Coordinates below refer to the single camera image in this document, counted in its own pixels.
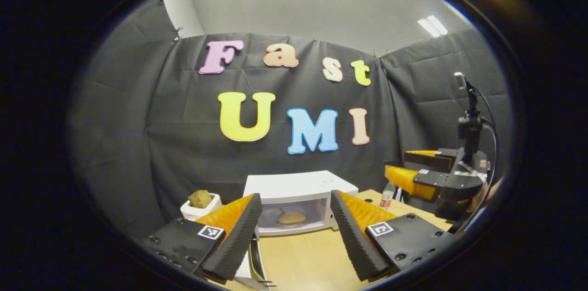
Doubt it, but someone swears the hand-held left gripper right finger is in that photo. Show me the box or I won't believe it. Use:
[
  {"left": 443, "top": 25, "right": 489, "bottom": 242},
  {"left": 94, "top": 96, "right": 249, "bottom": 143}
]
[{"left": 330, "top": 190, "right": 455, "bottom": 282}]

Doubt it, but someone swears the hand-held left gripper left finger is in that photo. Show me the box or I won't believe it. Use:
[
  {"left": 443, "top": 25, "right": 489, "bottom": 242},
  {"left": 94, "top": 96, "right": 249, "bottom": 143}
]
[{"left": 142, "top": 193, "right": 263, "bottom": 282}]

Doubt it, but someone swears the tan bread bun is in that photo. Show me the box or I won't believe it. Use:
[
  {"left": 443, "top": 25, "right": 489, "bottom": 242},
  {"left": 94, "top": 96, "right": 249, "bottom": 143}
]
[{"left": 278, "top": 211, "right": 307, "bottom": 225}]

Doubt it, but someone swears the white microwave oven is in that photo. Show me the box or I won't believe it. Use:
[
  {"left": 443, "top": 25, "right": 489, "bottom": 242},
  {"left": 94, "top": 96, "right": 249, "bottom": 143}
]
[{"left": 234, "top": 170, "right": 359, "bottom": 291}]

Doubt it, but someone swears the red label plastic bottle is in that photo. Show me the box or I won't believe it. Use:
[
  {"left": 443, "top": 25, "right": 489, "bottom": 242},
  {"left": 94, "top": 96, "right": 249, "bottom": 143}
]
[{"left": 379, "top": 182, "right": 396, "bottom": 210}]

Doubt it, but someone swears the white toaster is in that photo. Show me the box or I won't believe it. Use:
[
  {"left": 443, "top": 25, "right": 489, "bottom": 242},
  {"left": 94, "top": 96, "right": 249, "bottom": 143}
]
[{"left": 180, "top": 193, "right": 223, "bottom": 222}]

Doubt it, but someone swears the brown bread slice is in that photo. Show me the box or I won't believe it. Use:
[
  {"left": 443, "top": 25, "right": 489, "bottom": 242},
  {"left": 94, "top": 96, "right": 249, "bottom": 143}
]
[{"left": 188, "top": 190, "right": 213, "bottom": 209}]

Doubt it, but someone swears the black backdrop cloth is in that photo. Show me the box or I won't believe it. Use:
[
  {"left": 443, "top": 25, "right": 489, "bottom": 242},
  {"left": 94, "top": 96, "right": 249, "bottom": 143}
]
[{"left": 69, "top": 0, "right": 513, "bottom": 241}]

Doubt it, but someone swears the small ceiling light panel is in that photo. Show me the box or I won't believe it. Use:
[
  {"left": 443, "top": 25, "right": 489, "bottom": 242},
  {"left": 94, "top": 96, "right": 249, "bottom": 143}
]
[{"left": 417, "top": 15, "right": 448, "bottom": 38}]

